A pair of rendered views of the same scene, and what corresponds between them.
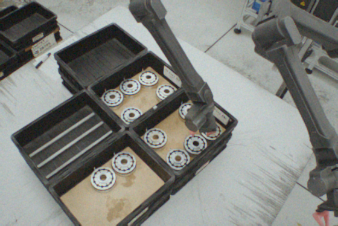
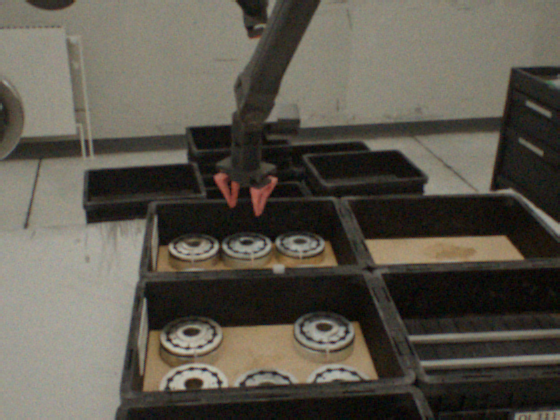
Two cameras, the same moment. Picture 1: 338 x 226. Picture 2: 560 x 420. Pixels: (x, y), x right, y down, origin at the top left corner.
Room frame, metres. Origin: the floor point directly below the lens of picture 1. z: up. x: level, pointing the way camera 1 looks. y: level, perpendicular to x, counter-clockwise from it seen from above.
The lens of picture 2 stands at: (1.56, 0.75, 1.53)
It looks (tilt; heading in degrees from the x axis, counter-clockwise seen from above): 26 degrees down; 224
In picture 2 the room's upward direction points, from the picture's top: 2 degrees clockwise
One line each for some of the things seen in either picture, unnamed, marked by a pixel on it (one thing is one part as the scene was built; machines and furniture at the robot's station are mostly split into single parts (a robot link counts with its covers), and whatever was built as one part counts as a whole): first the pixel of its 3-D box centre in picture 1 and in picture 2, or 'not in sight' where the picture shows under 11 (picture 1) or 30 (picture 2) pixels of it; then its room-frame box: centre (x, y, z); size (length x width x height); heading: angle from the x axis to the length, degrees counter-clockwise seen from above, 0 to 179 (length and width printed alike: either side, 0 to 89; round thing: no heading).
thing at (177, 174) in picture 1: (184, 126); (249, 237); (0.77, -0.07, 0.92); 0.40 x 0.30 x 0.02; 140
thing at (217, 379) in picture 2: (148, 78); (193, 387); (1.08, 0.13, 0.86); 0.10 x 0.10 x 0.01
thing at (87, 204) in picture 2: not in sight; (147, 239); (0.36, -1.05, 0.37); 0.40 x 0.30 x 0.45; 148
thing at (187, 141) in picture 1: (195, 144); (246, 245); (0.73, -0.13, 0.86); 0.10 x 0.10 x 0.01
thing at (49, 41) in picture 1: (44, 46); not in sight; (1.68, 1.01, 0.41); 0.31 x 0.02 x 0.16; 148
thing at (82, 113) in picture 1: (70, 140); (508, 345); (0.66, 0.41, 0.87); 0.40 x 0.30 x 0.11; 140
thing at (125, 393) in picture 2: (139, 86); (262, 330); (0.96, 0.16, 0.92); 0.40 x 0.30 x 0.02; 140
